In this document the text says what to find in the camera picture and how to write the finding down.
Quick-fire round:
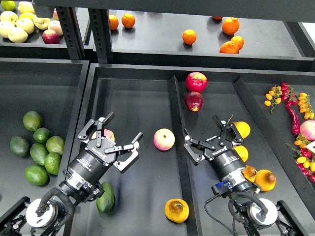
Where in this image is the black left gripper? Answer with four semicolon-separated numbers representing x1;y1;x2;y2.
68;112;143;182

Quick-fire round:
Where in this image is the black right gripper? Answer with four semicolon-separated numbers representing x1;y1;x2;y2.
183;115;246;179

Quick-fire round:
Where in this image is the dark green avocado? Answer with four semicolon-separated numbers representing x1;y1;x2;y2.
96;182;115;213
10;136;30;157

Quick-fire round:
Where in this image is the yellow pear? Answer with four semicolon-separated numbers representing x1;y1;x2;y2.
164;198;189;223
234;145;249;162
228;115;251;139
255;169;277;192
243;165;257;182

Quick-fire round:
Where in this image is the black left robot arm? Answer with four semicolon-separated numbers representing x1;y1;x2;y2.
0;112;143;236

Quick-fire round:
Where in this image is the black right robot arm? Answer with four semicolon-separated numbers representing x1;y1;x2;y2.
183;115;308;236

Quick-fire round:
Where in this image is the yellow pear top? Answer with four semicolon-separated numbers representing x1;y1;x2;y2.
228;115;251;139

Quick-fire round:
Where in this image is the green avocado lower right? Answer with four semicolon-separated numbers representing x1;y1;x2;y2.
44;152;61;176

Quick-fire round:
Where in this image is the green avocado middle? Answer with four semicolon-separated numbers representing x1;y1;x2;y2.
30;143;49;166

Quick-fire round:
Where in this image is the green avocado top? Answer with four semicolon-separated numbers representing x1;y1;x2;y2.
23;111;43;132

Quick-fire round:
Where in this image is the pink apple left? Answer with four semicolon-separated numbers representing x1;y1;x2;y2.
91;129;115;142

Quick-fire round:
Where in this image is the pink apple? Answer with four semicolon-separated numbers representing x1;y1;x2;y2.
154;128;175;151
91;129;115;142

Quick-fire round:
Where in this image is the dark red apple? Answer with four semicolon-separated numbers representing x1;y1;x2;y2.
185;91;203;112

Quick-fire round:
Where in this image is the pink apple centre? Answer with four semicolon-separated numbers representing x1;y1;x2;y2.
154;128;175;151

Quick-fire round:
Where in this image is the bright red apple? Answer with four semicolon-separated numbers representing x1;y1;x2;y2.
186;72;208;93

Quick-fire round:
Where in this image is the orange cherry tomato bunch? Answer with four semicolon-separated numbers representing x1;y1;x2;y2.
264;86;283;113

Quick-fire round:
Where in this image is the orange shelf front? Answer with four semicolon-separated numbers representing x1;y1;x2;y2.
220;41;239;54

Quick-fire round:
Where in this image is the orange shelf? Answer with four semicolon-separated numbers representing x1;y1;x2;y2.
220;41;239;54
182;29;197;45

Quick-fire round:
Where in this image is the red cherry tomato bunch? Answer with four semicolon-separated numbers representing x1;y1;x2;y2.
281;83;298;106

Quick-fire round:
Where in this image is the red chili pepper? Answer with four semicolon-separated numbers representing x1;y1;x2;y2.
286;100;300;135

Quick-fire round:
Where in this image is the orange shelf centre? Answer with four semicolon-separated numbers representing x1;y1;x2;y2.
182;29;197;45

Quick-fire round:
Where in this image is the small orange on shelf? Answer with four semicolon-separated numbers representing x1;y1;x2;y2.
230;35;245;50

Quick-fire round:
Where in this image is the pink apple right edge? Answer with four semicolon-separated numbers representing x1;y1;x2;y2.
300;120;315;141

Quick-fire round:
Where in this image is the yellow cherry tomato bunch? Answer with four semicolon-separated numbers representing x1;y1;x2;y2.
298;92;315;119

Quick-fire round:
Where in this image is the mixed cherry tomato bunch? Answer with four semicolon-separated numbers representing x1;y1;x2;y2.
286;133;315;183

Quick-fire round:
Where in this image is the large orange on shelf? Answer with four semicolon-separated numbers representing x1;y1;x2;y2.
222;17;240;35

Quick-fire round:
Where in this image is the orange on shelf left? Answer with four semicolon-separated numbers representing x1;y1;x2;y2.
109;14;119;30

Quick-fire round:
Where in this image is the orange partly hidden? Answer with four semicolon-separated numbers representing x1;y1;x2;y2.
212;16;223;21

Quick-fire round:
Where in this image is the red apple on shelf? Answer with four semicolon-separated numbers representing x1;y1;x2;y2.
42;29;60;44

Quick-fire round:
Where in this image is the pale yellow apple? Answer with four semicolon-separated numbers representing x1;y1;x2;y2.
8;27;28;43

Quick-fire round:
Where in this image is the black shelf post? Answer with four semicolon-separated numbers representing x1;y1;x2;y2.
88;8;114;64
56;6;85;60

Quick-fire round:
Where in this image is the black shelf post left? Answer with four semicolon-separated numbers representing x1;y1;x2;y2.
56;6;85;60

